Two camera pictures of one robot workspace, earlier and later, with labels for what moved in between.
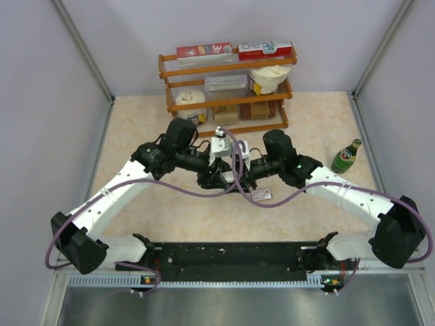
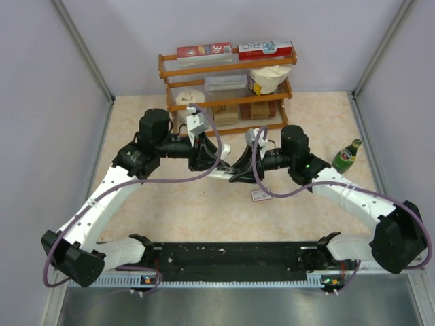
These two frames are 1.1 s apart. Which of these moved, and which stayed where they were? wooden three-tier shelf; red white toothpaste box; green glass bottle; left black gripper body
Moved: left black gripper body
Stayed: green glass bottle; red white toothpaste box; wooden three-tier shelf
